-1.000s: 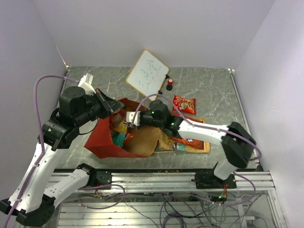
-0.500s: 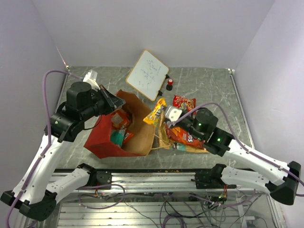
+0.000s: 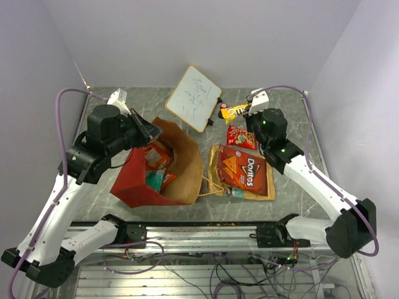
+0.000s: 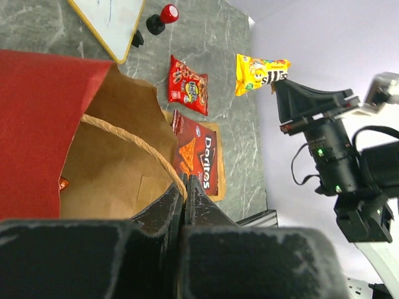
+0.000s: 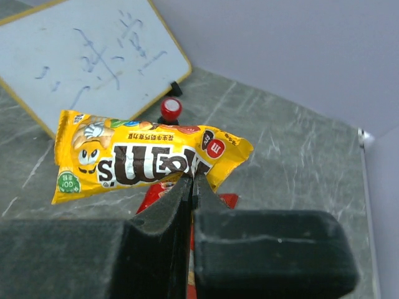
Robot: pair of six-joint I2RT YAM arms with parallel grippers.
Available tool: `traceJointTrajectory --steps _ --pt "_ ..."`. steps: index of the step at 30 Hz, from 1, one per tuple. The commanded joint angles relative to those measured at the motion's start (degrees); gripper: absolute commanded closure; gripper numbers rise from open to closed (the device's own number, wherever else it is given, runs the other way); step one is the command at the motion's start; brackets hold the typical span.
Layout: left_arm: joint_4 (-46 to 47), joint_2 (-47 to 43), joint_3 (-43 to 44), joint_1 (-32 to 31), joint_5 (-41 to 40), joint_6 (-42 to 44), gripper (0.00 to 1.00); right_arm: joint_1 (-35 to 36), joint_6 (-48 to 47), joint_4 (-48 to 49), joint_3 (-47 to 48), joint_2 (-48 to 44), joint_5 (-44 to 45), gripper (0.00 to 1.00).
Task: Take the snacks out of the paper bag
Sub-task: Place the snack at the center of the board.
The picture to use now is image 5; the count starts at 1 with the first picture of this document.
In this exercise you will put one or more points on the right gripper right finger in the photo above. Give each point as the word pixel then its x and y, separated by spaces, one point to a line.
pixel 205 199

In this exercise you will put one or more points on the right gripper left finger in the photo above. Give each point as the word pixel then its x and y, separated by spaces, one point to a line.
pixel 172 212

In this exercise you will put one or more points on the yellow M&M's packet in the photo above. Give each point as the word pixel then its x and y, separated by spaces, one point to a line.
pixel 96 154

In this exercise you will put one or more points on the small whiteboard yellow frame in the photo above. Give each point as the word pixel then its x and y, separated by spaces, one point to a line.
pixel 105 58

